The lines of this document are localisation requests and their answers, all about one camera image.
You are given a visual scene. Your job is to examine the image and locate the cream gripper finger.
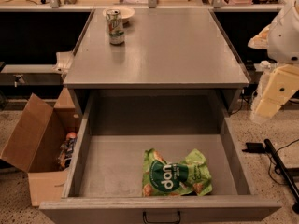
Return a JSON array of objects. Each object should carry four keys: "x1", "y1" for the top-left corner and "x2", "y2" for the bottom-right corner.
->
[
  {"x1": 248, "y1": 25, "x2": 269, "y2": 49},
  {"x1": 250, "y1": 64, "x2": 299, "y2": 124}
]

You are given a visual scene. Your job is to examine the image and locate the green rice chip bag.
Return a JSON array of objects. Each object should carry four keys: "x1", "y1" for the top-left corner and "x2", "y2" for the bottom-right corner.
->
[{"x1": 142, "y1": 148, "x2": 213, "y2": 197}]

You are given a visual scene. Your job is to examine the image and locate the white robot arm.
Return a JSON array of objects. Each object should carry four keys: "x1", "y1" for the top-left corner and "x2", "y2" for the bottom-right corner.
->
[{"x1": 248, "y1": 0, "x2": 299, "y2": 124}]

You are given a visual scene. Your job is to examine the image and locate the grey cabinet counter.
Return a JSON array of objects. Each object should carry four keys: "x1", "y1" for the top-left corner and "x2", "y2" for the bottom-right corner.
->
[{"x1": 63, "y1": 7, "x2": 251, "y2": 115}]

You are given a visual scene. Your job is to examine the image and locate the open grey drawer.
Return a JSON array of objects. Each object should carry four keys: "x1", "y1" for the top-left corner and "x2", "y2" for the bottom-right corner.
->
[{"x1": 40, "y1": 90, "x2": 280, "y2": 224}]

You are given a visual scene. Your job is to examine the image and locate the black power adapter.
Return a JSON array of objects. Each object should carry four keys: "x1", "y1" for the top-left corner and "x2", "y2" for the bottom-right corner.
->
[{"x1": 243, "y1": 142, "x2": 265, "y2": 154}]

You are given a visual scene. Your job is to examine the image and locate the black floor stand bar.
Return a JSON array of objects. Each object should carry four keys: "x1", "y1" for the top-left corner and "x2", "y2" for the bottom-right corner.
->
[{"x1": 264, "y1": 139, "x2": 299, "y2": 214}]

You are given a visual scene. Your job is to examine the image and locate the white bowl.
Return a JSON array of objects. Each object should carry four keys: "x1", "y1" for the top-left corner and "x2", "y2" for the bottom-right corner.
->
[{"x1": 102, "y1": 6, "x2": 135, "y2": 24}]

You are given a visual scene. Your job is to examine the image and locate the green soda can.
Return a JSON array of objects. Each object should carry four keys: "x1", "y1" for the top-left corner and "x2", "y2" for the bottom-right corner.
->
[{"x1": 106, "y1": 9, "x2": 125, "y2": 45}]

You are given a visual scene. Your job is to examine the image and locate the snack items in box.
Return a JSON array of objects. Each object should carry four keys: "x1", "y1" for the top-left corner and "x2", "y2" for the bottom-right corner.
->
[{"x1": 57, "y1": 132, "x2": 77, "y2": 170}]

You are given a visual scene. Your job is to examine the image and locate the brown cardboard box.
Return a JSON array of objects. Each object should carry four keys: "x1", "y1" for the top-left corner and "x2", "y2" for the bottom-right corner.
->
[{"x1": 1, "y1": 89, "x2": 81, "y2": 206}]

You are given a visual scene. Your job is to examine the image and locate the black floor cable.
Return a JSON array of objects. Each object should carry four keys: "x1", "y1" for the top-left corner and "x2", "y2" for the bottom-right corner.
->
[{"x1": 266, "y1": 138, "x2": 299, "y2": 186}]

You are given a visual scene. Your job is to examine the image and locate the black drawer handle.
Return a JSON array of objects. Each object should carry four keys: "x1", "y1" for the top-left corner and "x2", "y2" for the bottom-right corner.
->
[{"x1": 142, "y1": 211, "x2": 181, "y2": 224}]

